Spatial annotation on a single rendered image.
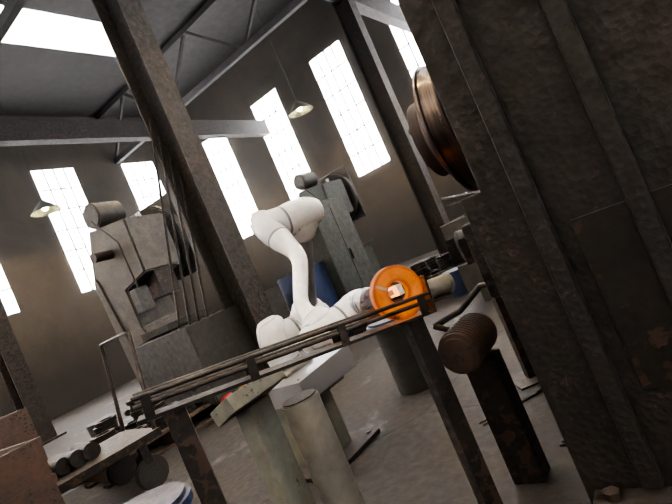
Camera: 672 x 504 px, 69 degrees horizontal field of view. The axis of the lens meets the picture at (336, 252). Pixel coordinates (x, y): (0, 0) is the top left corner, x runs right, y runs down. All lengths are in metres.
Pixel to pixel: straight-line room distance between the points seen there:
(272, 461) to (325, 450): 0.18
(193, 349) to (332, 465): 2.95
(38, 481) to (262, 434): 1.67
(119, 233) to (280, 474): 5.56
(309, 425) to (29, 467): 1.84
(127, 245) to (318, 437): 5.55
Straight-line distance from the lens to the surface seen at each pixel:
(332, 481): 1.56
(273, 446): 1.62
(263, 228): 1.96
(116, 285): 7.16
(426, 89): 1.62
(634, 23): 1.23
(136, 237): 6.78
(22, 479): 3.02
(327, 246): 5.22
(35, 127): 10.80
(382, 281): 1.36
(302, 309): 1.68
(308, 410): 1.49
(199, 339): 4.38
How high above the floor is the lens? 0.87
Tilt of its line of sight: level
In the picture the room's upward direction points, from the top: 23 degrees counter-clockwise
